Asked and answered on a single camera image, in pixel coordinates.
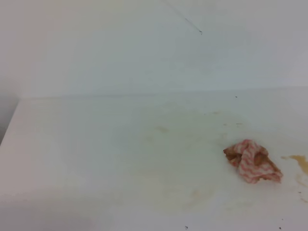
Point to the pink striped white rag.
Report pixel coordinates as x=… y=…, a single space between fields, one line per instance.
x=252 y=162

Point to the coffee stain at right edge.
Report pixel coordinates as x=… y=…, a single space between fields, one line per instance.
x=301 y=161

